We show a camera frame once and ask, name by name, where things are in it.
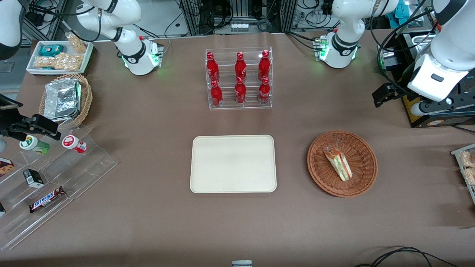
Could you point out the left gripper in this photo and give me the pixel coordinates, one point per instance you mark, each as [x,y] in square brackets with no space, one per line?
[401,90]

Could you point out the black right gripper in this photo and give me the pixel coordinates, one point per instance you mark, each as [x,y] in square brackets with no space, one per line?
[8,120]

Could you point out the triangular sandwich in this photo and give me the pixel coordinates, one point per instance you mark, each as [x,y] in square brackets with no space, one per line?
[339,165]

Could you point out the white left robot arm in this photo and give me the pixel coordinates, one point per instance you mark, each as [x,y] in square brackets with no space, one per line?
[343,40]

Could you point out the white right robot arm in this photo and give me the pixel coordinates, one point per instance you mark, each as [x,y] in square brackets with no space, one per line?
[139,59]

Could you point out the light oval wicker basket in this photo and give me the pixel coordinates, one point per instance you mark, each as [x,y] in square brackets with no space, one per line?
[86,100]

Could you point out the brown round wicker basket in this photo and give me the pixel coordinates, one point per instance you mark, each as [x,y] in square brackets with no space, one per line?
[360,148]

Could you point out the white snack tray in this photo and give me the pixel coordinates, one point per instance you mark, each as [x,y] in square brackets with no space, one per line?
[33,68]

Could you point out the beige rectangular serving tray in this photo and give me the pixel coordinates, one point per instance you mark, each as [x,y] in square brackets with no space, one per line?
[233,164]

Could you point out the green labelled drink cup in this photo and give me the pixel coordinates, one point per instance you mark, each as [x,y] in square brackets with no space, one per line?
[35,145]

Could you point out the silver foil containers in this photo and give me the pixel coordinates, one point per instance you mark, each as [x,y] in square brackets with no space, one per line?
[61,100]

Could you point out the red labelled drink cup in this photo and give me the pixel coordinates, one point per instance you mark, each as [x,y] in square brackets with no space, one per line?
[74,144]

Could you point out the black flat device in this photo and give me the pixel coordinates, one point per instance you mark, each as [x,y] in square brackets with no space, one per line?
[9,101]

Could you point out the small black carton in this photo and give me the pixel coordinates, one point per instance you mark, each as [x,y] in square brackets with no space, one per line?
[33,178]

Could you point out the brown cookie box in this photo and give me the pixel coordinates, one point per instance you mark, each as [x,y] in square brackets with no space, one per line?
[5,167]

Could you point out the clear acrylic stepped stand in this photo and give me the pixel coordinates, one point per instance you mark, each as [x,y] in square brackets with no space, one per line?
[81,174]

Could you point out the black food warmer appliance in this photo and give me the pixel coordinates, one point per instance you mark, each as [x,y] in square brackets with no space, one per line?
[445,120]

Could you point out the large clear nut bag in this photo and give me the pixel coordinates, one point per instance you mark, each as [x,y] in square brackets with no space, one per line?
[61,62]

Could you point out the snickers chocolate bar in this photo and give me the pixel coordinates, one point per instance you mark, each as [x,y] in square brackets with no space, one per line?
[46,200]

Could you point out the teal snack packet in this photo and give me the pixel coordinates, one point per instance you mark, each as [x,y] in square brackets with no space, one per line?
[51,50]

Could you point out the teal box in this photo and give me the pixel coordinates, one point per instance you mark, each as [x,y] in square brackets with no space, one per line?
[399,9]

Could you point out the small clear nut bag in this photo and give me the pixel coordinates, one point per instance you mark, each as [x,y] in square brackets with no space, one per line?
[78,43]

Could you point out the clear rice snack bag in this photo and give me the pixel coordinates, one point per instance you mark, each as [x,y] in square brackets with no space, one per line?
[467,158]
[470,176]

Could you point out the red cola bottle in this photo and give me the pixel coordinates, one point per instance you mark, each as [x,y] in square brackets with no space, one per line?
[240,68]
[212,68]
[264,92]
[240,92]
[216,95]
[264,66]

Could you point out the clear acrylic bottle rack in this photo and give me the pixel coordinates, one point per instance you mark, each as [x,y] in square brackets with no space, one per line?
[252,52]

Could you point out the white power strip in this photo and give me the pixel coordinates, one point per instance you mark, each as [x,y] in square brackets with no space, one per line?
[239,26]

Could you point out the small grey device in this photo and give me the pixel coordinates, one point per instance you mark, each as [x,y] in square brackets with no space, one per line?
[242,263]

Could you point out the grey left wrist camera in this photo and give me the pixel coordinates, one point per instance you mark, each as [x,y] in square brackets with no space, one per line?
[430,107]

